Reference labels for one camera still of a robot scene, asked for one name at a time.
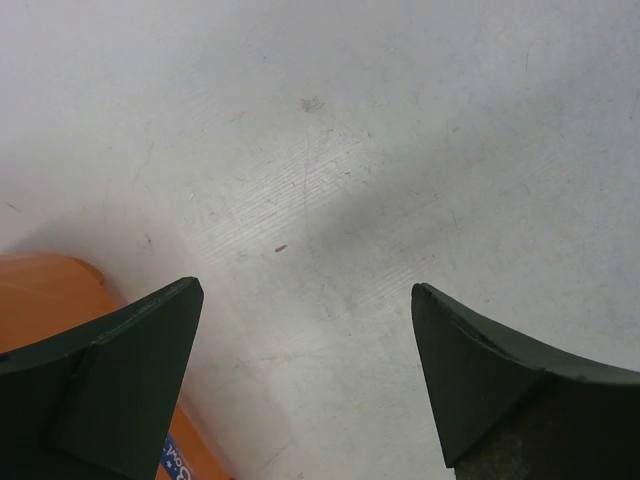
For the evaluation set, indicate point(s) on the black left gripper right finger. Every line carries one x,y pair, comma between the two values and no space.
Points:
507,406

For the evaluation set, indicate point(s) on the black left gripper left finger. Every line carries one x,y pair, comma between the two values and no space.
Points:
96,401

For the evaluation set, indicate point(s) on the orange plastic basket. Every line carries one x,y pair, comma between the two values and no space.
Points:
45,294

